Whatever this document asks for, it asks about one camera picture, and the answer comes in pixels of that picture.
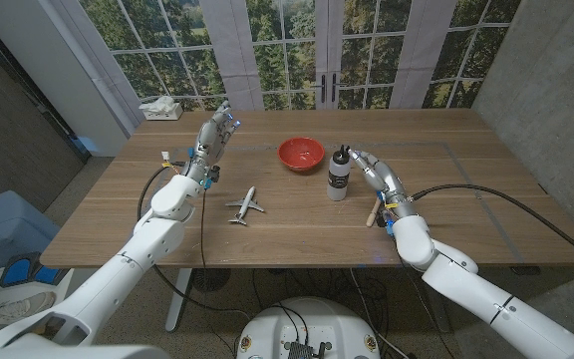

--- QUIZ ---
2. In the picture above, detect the white toy airplane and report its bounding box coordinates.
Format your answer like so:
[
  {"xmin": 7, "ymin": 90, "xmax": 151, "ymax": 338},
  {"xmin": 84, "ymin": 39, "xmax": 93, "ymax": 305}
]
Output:
[{"xmin": 223, "ymin": 185, "xmax": 265, "ymax": 226}]

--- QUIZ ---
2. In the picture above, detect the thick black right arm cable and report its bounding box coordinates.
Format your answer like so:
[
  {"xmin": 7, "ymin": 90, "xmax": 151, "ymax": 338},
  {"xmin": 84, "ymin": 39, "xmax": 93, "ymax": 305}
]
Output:
[{"xmin": 410, "ymin": 183, "xmax": 574, "ymax": 270}]

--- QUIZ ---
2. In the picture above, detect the printed window backdrop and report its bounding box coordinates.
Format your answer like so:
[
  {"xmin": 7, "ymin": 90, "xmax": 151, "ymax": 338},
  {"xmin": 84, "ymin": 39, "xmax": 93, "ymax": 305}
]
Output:
[{"xmin": 77, "ymin": 0, "xmax": 522, "ymax": 112}]

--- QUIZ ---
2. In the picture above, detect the grey sneaker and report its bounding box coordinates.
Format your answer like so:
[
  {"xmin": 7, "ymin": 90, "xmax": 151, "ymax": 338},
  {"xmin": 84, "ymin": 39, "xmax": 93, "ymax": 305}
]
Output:
[{"xmin": 0, "ymin": 290, "xmax": 58, "ymax": 345}]

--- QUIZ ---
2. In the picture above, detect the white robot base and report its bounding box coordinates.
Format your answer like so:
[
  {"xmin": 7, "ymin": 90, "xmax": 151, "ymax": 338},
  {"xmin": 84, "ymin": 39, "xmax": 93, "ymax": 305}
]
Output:
[{"xmin": 235, "ymin": 296, "xmax": 381, "ymax": 359}]

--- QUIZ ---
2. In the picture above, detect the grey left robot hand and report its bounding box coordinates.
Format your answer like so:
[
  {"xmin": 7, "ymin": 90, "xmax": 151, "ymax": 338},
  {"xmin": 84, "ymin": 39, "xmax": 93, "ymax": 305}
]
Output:
[{"xmin": 180, "ymin": 100, "xmax": 242, "ymax": 190}]

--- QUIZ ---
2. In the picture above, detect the white tissue box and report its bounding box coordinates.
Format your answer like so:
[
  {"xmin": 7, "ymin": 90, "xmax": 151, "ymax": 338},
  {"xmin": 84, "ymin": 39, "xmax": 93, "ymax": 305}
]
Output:
[{"xmin": 138, "ymin": 96, "xmax": 184, "ymax": 122}]

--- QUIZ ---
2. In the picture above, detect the white table leg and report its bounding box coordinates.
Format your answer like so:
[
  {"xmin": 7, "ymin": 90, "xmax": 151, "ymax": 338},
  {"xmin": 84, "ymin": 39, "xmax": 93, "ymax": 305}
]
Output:
[{"xmin": 164, "ymin": 267, "xmax": 193, "ymax": 333}]

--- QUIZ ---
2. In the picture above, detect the black floor fan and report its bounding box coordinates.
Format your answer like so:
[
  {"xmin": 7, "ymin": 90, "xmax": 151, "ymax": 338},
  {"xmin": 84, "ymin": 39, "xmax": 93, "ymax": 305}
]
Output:
[{"xmin": 190, "ymin": 267, "xmax": 232, "ymax": 293}]

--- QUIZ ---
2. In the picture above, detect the white oil cruet bottle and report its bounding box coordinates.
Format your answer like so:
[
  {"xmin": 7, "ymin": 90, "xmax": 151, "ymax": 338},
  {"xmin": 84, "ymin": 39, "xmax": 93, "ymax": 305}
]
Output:
[{"xmin": 326, "ymin": 145, "xmax": 352, "ymax": 202}]

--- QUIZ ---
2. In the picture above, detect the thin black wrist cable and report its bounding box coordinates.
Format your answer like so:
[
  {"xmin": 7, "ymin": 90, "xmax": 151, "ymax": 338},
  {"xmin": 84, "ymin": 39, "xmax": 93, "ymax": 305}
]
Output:
[{"xmin": 197, "ymin": 188, "xmax": 208, "ymax": 270}]

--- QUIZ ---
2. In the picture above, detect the blue upholstered seat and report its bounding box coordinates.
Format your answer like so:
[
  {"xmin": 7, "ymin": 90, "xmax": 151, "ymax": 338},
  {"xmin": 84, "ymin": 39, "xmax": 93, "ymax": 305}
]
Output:
[{"xmin": 0, "ymin": 189, "xmax": 62, "ymax": 273}]

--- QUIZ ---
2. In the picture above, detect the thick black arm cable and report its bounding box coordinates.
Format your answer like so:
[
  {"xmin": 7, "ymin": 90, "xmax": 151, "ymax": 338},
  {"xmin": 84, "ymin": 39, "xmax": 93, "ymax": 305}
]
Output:
[
  {"xmin": 136, "ymin": 162, "xmax": 253, "ymax": 316},
  {"xmin": 410, "ymin": 183, "xmax": 574, "ymax": 270}
]

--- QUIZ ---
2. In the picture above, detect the white floor cable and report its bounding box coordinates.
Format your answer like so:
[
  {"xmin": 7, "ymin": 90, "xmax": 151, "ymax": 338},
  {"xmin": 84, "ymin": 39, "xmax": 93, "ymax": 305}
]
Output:
[{"xmin": 349, "ymin": 267, "xmax": 411, "ymax": 359}]

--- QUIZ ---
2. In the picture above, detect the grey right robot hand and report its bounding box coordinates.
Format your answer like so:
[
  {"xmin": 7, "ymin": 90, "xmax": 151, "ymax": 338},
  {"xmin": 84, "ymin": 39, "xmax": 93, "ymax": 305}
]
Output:
[{"xmin": 348, "ymin": 149, "xmax": 417, "ymax": 219}]

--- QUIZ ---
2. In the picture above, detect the colourful wooden maraca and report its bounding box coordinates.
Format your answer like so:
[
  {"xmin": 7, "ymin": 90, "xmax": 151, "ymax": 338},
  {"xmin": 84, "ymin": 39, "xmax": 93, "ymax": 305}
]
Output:
[{"xmin": 365, "ymin": 197, "xmax": 383, "ymax": 228}]

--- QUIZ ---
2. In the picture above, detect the red bowl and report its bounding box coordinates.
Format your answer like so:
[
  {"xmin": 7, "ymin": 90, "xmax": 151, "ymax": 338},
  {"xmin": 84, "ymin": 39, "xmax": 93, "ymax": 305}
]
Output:
[{"xmin": 276, "ymin": 136, "xmax": 327, "ymax": 174}]

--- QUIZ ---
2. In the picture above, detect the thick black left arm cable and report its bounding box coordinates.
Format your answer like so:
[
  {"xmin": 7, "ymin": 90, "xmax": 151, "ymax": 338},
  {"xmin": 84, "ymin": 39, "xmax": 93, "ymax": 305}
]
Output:
[{"xmin": 136, "ymin": 162, "xmax": 253, "ymax": 316}]

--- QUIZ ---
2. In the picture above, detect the blue black foot pedal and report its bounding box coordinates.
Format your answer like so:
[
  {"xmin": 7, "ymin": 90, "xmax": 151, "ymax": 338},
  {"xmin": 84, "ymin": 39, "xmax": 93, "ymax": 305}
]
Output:
[{"xmin": 0, "ymin": 251, "xmax": 69, "ymax": 289}]

